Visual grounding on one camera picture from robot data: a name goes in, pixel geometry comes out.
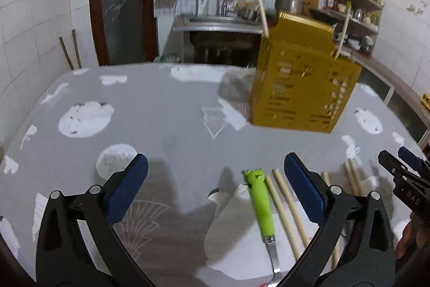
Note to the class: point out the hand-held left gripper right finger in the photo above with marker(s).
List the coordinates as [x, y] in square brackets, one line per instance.
[302, 187]

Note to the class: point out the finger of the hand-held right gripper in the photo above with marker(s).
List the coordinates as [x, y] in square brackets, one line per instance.
[411, 157]
[389, 164]

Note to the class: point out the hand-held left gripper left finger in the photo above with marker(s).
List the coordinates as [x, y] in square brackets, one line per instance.
[134, 181]

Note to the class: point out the wooden chopstick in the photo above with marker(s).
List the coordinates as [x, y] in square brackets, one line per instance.
[343, 31]
[291, 206]
[350, 179]
[356, 176]
[263, 16]
[279, 206]

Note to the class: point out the yellow perforated utensil holder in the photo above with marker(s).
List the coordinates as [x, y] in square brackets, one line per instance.
[295, 88]

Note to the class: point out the person's right hand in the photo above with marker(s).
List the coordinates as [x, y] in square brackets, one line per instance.
[406, 240]

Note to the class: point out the grey printed tablecloth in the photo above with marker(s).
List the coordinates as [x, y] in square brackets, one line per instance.
[151, 112]

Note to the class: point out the kitchen counter with cabinets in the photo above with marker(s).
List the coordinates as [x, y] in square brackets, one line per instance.
[396, 82]

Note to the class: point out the crumpled plastic bags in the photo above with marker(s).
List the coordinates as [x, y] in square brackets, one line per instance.
[169, 58]

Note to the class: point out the thin wooden stick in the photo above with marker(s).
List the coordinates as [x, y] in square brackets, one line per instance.
[77, 48]
[66, 51]

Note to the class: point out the metal corner shelf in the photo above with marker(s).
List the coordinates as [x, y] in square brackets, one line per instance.
[356, 6]

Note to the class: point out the black wok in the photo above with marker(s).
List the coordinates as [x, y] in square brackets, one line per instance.
[320, 16]

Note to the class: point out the steel kitchen sink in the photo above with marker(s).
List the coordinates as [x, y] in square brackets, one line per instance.
[218, 23]

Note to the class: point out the brown door with frosted glass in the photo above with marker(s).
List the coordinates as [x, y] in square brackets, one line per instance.
[129, 1]

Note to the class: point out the steel pot with lid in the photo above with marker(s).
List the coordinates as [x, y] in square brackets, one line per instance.
[289, 4]

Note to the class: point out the white soap bottle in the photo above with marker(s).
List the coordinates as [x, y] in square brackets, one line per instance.
[201, 1]

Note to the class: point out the wall hooks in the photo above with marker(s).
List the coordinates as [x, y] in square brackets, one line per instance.
[412, 8]

